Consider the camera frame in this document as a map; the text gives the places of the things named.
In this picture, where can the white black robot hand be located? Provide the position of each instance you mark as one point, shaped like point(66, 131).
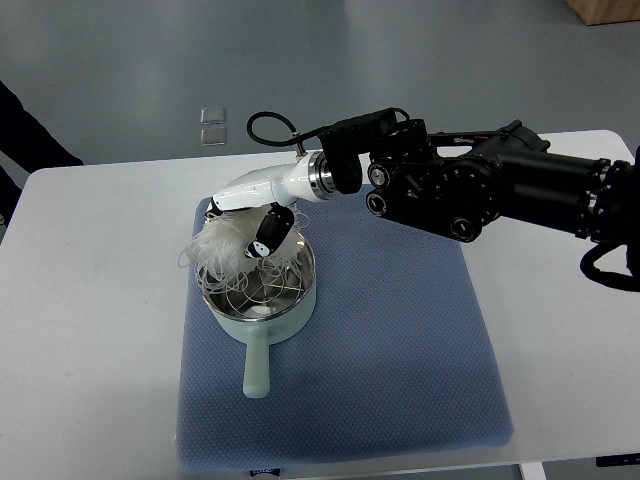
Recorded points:
point(277, 187)

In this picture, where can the white vermicelli bundle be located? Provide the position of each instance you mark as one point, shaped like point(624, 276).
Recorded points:
point(234, 244)

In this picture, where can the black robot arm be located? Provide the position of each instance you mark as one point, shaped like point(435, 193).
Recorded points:
point(454, 184)

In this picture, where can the mint green steel pot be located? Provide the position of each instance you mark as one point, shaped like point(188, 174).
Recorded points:
point(259, 334)

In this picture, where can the upper metal floor plate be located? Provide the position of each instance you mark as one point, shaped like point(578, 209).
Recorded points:
point(213, 115)

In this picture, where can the blue textured mat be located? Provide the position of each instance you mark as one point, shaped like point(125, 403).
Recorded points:
point(395, 359)

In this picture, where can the person in dark trousers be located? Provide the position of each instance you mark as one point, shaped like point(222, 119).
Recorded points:
point(26, 141)

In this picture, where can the wooden box corner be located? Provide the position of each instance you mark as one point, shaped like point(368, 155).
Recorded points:
point(602, 12)

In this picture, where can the round wire steamer rack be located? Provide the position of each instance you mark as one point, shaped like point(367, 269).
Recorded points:
point(265, 295)

